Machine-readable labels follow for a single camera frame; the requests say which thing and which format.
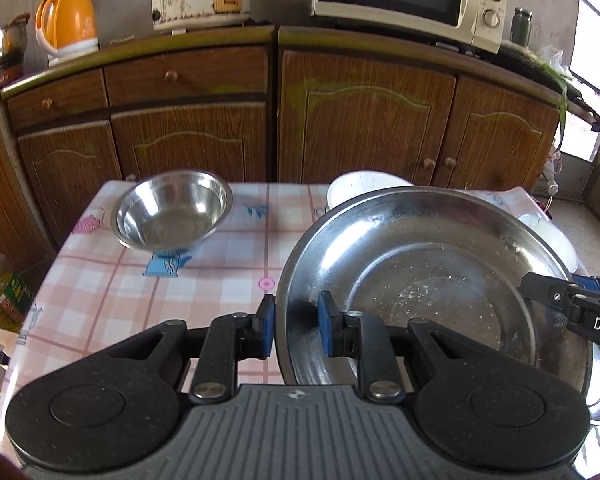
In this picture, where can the blue floral white bowl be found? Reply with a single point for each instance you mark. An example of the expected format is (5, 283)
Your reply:
(554, 238)

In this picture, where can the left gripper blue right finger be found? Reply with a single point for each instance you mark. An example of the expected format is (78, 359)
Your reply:
(362, 337)

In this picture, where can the pink checked tablecloth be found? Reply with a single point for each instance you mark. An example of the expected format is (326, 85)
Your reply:
(98, 384)

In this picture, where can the black induction cooktop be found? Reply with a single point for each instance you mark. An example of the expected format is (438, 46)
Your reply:
(576, 103)

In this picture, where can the brown wooden sideboard cabinet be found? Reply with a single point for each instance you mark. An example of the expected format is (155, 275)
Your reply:
(259, 104)

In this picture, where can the small steel bowl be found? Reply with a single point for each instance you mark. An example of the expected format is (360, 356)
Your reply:
(171, 213)

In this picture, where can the green onion stalk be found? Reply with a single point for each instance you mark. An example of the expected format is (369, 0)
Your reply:
(544, 75)

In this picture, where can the white plastic bag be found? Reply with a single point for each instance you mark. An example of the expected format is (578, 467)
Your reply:
(552, 58)

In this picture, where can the oil bottle red cap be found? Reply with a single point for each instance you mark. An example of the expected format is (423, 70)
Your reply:
(15, 297)

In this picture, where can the steel pot with lid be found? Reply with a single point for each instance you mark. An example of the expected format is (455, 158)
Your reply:
(13, 38)

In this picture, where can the large white bowl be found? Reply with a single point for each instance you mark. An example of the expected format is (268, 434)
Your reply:
(356, 183)

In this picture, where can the green thermos bottle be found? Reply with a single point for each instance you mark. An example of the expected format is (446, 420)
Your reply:
(520, 29)

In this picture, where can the steel plate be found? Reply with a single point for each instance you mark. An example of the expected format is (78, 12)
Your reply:
(406, 253)
(592, 395)

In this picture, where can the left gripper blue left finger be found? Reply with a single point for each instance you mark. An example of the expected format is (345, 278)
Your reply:
(220, 347)

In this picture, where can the orange electric kettle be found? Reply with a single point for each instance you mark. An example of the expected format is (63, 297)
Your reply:
(66, 29)

